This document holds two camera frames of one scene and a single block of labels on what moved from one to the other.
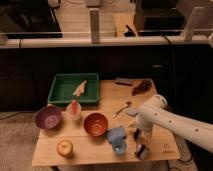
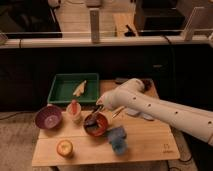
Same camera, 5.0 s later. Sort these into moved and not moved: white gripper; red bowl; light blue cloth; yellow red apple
Moved: white gripper
Not moved: light blue cloth; yellow red apple; red bowl
